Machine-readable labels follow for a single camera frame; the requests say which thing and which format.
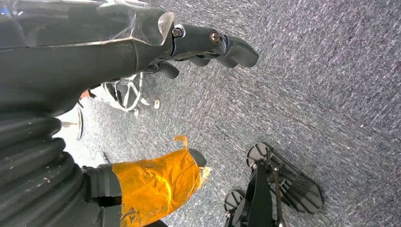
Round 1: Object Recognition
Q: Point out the white furniture base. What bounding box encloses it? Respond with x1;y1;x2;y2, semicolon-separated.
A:
53;105;109;168

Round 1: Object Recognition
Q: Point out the chrome chair base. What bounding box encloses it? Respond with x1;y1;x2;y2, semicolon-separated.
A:
89;71;161;117

